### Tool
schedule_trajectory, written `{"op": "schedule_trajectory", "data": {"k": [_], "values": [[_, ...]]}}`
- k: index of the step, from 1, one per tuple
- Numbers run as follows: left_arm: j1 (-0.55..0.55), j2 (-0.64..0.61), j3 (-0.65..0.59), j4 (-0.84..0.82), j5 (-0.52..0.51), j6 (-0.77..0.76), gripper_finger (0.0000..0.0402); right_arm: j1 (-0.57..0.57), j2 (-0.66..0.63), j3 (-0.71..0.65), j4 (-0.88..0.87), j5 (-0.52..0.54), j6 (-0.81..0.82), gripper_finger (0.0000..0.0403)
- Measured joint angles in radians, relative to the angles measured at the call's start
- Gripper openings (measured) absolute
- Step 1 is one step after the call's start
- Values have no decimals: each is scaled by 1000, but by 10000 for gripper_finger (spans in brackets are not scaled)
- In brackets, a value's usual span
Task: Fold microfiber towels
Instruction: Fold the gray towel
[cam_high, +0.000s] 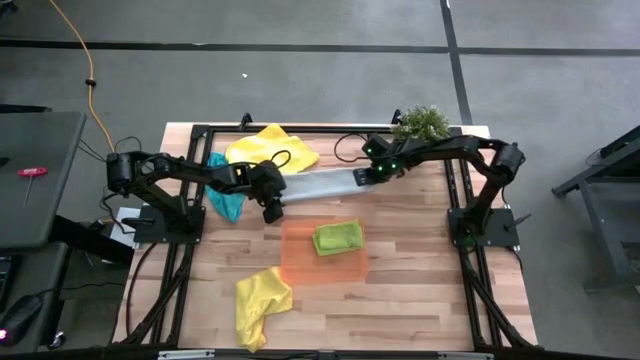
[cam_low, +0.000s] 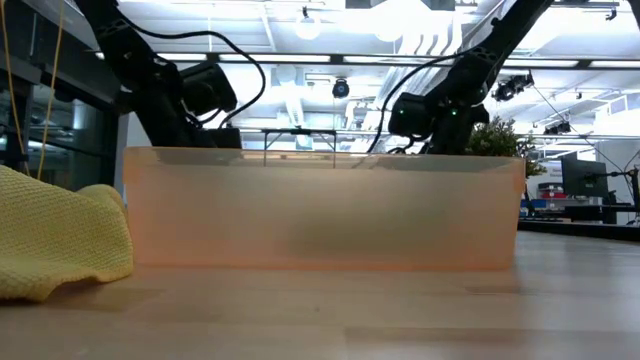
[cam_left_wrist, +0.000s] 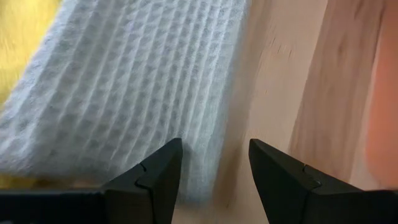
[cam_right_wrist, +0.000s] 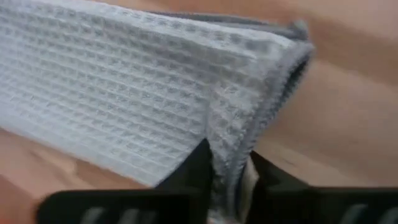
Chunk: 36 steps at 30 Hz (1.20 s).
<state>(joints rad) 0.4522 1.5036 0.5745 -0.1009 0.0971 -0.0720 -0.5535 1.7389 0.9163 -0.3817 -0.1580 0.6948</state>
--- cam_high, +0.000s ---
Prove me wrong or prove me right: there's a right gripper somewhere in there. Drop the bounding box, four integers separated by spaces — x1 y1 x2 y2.
352 133 404 187

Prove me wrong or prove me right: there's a yellow microfiber towel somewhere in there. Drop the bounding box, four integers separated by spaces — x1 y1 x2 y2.
234 266 295 354
224 123 321 176

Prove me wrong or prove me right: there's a grey waffle microfiber towel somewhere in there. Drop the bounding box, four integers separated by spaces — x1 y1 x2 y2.
280 167 376 204

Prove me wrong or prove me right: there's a teal microfiber towel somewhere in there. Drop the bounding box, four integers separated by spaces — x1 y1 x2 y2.
204 151 247 224

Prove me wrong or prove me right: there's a green microfiber towel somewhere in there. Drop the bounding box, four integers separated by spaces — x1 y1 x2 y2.
312 218 365 258

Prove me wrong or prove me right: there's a small green potted plant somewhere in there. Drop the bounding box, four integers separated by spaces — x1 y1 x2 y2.
391 104 451 144

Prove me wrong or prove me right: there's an orange translucent plastic bin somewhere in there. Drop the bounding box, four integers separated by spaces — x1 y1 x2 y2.
279 218 370 286

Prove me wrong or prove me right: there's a white paper sheet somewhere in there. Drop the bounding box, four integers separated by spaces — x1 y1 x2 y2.
109 207 141 249

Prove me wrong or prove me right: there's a grey side desk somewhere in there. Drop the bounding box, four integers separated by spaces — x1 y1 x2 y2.
0 110 87 250

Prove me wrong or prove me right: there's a black low desk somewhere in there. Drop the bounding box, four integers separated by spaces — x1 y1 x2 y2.
0 242 69 354

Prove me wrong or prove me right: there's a black metal side table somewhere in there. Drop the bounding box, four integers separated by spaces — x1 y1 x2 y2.
551 124 640 291

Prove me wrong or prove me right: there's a black computer mouse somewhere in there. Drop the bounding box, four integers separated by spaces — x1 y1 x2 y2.
0 293 44 347

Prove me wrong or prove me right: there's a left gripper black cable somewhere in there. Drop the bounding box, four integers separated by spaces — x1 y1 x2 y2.
249 148 294 175

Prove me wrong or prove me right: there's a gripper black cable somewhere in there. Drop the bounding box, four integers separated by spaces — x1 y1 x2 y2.
249 148 294 175
332 131 381 165

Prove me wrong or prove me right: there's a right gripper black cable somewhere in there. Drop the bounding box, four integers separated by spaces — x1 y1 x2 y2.
332 131 381 165

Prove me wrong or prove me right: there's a black aluminium table frame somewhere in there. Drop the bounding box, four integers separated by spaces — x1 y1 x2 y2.
112 108 539 351

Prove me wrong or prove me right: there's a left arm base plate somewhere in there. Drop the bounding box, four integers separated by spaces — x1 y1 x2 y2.
133 204 206 245

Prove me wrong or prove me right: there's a thin black floor cable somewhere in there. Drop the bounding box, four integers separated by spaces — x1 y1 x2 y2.
77 134 146 221

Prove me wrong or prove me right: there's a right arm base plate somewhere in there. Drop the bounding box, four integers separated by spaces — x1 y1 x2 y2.
448 207 521 248

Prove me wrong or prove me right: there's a thick black cable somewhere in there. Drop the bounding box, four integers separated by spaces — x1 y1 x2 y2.
124 242 161 339

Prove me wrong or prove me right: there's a silver metal bracket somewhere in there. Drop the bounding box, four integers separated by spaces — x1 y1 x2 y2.
437 351 495 360
157 349 216 360

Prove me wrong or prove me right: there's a yellow extension cable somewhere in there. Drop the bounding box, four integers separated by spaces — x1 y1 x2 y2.
48 0 117 154

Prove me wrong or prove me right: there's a red T-handle hex key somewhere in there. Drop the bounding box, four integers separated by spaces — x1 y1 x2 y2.
17 166 50 207

